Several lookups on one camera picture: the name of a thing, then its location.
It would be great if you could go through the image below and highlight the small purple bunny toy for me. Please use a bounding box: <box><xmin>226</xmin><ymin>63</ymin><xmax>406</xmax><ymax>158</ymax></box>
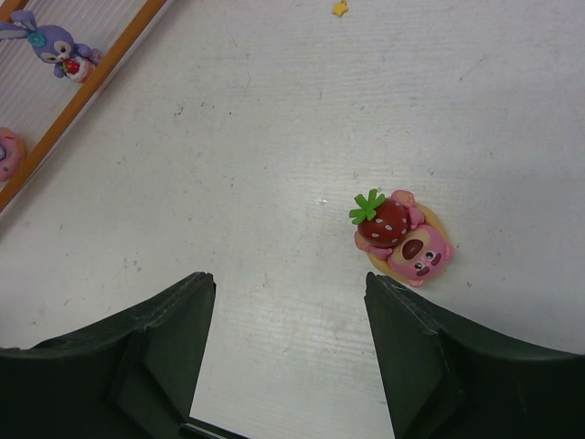
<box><xmin>1</xmin><ymin>10</ymin><xmax>103</xmax><ymax>83</ymax></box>

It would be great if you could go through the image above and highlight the purple bunny sitting donut toy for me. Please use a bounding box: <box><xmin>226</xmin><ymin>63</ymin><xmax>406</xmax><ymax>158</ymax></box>
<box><xmin>0</xmin><ymin>127</ymin><xmax>27</xmax><ymax>182</ymax></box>

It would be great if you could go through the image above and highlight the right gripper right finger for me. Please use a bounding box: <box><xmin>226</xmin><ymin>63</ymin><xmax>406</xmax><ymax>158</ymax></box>
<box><xmin>365</xmin><ymin>273</ymin><xmax>584</xmax><ymax>438</ymax></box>

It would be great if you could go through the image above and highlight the orange three-tier acrylic shelf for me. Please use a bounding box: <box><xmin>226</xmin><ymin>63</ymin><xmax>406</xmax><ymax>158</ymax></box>
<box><xmin>1</xmin><ymin>1</ymin><xmax>171</xmax><ymax>208</ymax></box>

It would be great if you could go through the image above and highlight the tiny yellow star piece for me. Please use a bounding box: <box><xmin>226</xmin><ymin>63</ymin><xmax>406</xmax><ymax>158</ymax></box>
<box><xmin>332</xmin><ymin>0</ymin><xmax>349</xmax><ymax>17</ymax></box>

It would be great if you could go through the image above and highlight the strawberry bear donut toy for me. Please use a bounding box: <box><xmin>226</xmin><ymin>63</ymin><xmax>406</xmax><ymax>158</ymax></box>
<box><xmin>348</xmin><ymin>188</ymin><xmax>454</xmax><ymax>288</ymax></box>

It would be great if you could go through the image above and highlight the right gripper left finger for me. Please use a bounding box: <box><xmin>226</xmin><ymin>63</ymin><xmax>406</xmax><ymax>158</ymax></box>
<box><xmin>0</xmin><ymin>272</ymin><xmax>217</xmax><ymax>439</ymax></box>

